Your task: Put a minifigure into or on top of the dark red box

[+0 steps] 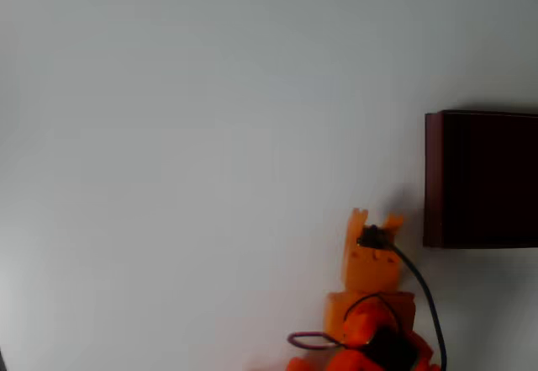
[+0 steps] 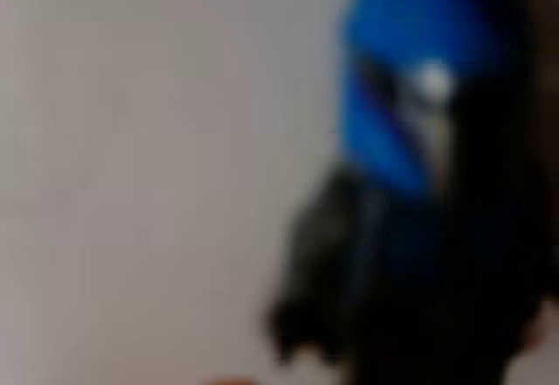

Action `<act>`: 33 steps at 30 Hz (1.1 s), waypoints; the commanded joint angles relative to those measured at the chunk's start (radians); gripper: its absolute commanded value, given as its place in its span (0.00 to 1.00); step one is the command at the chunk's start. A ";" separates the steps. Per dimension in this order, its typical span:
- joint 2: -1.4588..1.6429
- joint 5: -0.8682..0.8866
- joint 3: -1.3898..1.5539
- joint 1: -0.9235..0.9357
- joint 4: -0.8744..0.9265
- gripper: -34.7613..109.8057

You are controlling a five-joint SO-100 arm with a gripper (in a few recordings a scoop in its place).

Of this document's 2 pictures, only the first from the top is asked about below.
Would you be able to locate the dark red box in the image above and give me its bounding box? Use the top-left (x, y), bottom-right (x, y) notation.
top-left (422, 109), bottom-right (538, 251)

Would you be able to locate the small black gripper camera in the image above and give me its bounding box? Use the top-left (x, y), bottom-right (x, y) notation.
top-left (356, 224), bottom-right (397, 250)

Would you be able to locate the thin black arm wire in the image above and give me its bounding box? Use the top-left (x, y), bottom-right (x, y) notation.
top-left (342, 294), bottom-right (401, 338)

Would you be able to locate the thick black camera cable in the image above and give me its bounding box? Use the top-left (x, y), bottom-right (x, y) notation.
top-left (388, 241), bottom-right (448, 371)

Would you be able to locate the purple looped wire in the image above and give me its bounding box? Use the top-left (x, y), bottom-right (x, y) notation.
top-left (287, 331), bottom-right (342, 351)

